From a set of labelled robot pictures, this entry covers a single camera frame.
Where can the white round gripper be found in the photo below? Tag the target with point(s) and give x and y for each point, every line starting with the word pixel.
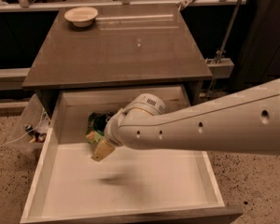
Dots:
pixel 111 133

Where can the green chip bag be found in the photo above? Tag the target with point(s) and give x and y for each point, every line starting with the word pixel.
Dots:
pixel 96 126

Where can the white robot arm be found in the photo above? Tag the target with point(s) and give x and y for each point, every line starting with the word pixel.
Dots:
pixel 246 121

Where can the open white bottom drawer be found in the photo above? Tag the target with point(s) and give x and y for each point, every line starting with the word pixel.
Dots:
pixel 127 187

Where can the grey drawer cabinet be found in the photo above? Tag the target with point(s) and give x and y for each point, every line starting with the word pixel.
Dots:
pixel 126 46

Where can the white ceramic bowl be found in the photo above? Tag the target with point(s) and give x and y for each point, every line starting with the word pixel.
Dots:
pixel 81 16

